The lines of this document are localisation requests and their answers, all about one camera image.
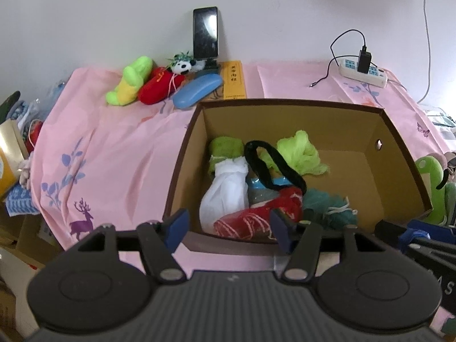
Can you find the panda plush toy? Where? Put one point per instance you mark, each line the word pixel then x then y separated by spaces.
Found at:
pixel 184 63

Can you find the red plush toy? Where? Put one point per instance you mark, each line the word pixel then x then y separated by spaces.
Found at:
pixel 161 85

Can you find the teal knitted cloth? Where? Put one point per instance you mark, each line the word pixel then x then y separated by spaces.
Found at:
pixel 329 211

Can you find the red patterned cloth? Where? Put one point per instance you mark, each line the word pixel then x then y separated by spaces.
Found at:
pixel 253 223

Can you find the brown cardboard box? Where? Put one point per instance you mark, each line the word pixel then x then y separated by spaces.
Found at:
pixel 368 160

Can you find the black smartphone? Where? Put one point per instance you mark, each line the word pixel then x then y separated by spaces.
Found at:
pixel 205 33

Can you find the blue glasses case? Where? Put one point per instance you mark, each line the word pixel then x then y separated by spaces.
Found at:
pixel 196 90

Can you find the yellow green plush toy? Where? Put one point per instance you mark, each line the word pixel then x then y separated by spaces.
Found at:
pixel 133 78

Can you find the green frog plush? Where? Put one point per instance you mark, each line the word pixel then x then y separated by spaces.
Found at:
pixel 438 174

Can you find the yellow tissue box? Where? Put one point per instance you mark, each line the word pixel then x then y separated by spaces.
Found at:
pixel 13 153

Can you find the yellow book box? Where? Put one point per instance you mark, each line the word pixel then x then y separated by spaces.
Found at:
pixel 233 80

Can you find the black charger plug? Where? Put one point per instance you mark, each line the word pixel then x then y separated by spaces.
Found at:
pixel 364 60

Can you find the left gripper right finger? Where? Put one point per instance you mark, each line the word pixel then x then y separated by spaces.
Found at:
pixel 283 229

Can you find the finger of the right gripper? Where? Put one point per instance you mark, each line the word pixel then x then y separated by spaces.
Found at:
pixel 400 237
pixel 431 229

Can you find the clear plastic bag with item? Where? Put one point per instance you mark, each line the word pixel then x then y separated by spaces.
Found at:
pixel 258 193

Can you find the white cloth bundle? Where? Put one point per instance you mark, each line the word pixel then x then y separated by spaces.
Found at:
pixel 227 194

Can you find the lime green fluffy cloth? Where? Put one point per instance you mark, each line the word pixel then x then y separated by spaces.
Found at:
pixel 301 155

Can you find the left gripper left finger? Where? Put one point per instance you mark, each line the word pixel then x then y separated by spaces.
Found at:
pixel 175 228

